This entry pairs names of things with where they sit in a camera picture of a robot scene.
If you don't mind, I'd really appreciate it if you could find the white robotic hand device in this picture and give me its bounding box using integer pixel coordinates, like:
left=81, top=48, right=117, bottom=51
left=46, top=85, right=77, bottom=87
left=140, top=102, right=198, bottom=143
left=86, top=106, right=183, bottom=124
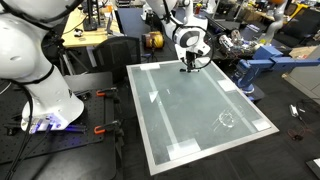
left=217, top=29, right=243, bottom=51

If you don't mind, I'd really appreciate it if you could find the white power adapter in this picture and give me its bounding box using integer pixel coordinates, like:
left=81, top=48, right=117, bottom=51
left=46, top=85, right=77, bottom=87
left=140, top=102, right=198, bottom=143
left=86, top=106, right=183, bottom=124
left=289, top=104, right=300, bottom=118

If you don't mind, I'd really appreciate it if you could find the brown cardboard box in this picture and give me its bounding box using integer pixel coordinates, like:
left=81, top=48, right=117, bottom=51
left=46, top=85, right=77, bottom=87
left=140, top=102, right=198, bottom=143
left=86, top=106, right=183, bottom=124
left=288, top=45, right=319, bottom=60

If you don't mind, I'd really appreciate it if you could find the red floor cable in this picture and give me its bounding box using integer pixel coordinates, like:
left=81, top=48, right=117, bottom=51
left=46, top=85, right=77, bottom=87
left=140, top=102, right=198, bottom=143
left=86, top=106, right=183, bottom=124
left=287, top=125, right=316, bottom=142

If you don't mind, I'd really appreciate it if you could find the clear plastic cup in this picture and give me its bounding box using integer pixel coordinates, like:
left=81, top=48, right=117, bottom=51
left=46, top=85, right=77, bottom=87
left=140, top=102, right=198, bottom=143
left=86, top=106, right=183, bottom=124
left=212, top=110, right=238, bottom=130

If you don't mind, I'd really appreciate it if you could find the black monitor stand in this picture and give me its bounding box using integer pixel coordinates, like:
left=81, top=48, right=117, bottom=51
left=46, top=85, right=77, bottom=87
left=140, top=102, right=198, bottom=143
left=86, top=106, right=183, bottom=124
left=82, top=0, right=99, bottom=32

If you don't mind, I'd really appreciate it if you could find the yellow cable reel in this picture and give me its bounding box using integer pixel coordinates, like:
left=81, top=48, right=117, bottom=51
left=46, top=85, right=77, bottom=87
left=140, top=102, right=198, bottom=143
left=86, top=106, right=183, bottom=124
left=142, top=31, right=165, bottom=50

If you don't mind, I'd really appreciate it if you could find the black camera tripod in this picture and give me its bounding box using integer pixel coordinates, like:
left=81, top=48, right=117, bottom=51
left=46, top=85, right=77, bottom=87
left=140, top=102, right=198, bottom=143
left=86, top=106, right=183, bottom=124
left=49, top=35, right=90, bottom=78

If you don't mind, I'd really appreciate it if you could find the light wooden desk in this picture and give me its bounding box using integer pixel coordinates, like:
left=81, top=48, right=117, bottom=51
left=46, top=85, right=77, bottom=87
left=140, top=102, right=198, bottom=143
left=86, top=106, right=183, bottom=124
left=61, top=2, right=122, bottom=49

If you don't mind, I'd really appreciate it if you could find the black mesh office chair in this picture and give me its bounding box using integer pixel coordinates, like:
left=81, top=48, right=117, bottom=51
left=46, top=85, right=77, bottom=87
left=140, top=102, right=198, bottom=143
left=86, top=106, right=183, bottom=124
left=91, top=35, right=143, bottom=84

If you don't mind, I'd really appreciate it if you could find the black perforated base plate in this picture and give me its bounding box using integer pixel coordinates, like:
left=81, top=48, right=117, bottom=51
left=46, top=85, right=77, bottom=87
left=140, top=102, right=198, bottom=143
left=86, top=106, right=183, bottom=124
left=0, top=88, right=109, bottom=165

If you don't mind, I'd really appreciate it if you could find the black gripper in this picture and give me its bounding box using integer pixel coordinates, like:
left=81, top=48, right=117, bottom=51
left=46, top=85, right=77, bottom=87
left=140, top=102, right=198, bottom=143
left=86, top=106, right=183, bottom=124
left=184, top=49, right=199, bottom=72

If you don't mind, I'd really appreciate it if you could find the orange black bar clamp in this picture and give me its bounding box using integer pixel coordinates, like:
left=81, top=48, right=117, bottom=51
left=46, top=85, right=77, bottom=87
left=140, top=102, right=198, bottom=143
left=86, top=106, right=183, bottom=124
left=93, top=119, right=124, bottom=137
left=95, top=86, right=122, bottom=104

